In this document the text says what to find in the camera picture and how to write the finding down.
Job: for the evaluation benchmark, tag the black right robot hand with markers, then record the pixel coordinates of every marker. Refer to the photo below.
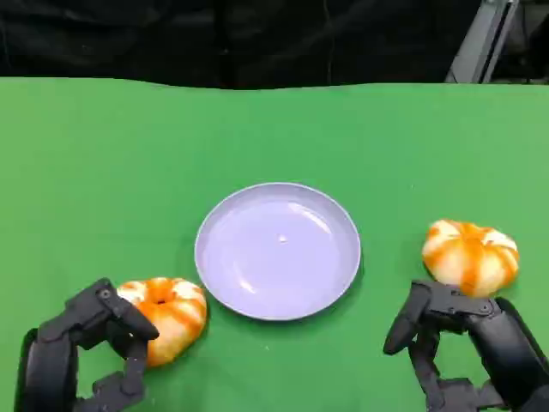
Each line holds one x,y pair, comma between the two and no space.
506,343

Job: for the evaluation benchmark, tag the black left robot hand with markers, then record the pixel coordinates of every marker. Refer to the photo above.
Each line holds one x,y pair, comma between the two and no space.
56,343

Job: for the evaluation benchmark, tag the orange and white bread roll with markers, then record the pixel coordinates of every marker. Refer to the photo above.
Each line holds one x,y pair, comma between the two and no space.
171,317
472,257

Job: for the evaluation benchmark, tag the lilac plate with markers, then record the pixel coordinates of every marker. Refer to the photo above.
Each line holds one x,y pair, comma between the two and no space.
278,251

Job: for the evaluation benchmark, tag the green cloth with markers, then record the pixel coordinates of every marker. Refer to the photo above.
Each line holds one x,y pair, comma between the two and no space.
274,171

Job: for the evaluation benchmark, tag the black backdrop curtain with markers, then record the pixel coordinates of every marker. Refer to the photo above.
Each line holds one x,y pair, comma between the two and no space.
223,38

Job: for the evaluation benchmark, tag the grey metal frame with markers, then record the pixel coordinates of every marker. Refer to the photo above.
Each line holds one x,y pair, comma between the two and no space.
482,40

